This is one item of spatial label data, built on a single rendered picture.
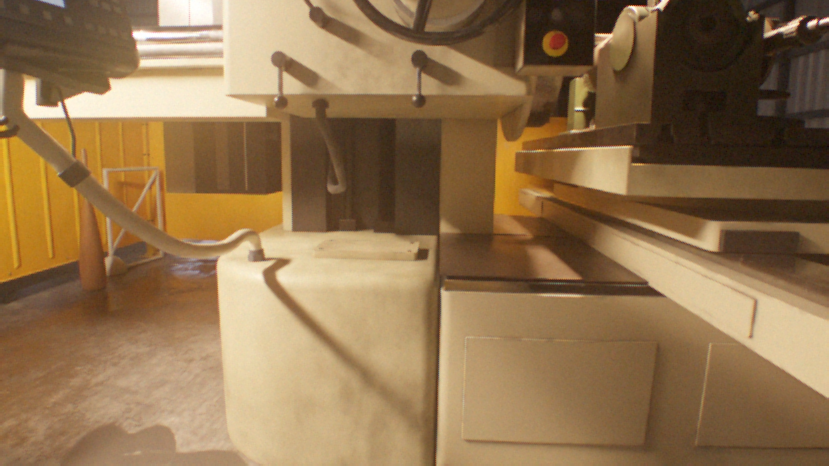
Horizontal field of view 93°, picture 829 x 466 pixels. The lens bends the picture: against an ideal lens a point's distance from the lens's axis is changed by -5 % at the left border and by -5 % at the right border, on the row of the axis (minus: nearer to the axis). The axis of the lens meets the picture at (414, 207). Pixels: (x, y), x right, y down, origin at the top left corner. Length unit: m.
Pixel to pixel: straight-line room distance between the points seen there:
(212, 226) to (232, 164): 2.16
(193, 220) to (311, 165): 2.46
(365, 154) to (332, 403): 0.99
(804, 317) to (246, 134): 1.75
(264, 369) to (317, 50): 0.87
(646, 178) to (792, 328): 0.34
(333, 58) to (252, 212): 2.86
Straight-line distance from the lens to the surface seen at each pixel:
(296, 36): 1.10
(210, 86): 1.49
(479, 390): 1.22
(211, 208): 3.98
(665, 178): 0.96
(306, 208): 1.76
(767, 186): 1.08
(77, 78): 0.91
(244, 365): 1.36
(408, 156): 1.66
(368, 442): 1.33
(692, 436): 1.47
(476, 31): 0.80
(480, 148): 1.67
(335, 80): 1.05
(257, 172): 1.83
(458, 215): 1.68
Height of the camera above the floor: 0.92
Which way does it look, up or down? 7 degrees down
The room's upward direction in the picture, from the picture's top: 1 degrees clockwise
